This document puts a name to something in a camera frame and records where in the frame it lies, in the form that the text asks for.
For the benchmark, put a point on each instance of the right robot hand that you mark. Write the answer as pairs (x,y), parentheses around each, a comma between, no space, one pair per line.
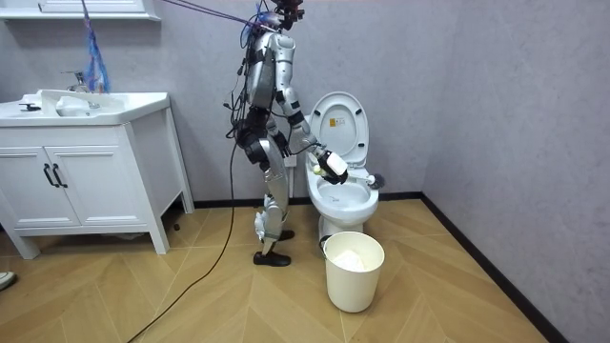
(336,164)

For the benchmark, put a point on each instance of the white toilet brush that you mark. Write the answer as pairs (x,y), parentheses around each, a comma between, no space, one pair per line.
(362,178)

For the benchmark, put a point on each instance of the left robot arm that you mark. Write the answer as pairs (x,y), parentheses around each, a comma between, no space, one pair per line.
(273,127)

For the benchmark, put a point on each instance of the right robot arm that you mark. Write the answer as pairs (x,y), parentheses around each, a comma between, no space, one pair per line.
(286,71)

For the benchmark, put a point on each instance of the white toilet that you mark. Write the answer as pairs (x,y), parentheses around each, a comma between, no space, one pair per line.
(340,209)

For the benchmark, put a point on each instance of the robot legs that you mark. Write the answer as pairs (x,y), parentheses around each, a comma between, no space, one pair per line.
(276,176)

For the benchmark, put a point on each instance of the crumpled white paper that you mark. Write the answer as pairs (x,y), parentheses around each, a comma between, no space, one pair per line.
(349,261)

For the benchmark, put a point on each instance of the robot body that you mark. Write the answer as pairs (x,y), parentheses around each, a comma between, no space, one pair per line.
(259,81)

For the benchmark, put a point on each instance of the cream waste bin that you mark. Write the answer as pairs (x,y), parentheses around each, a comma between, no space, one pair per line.
(352,290)

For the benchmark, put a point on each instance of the white vanity cabinet with sink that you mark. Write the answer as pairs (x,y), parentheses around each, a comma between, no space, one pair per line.
(95,190)

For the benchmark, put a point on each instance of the chrome faucet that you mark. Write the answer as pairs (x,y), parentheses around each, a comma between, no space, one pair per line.
(78,85)

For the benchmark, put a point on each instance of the small black sink item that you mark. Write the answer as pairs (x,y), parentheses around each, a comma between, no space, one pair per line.
(29,106)

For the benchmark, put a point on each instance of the white wall cabinet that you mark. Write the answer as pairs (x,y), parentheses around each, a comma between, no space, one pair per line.
(90,6)

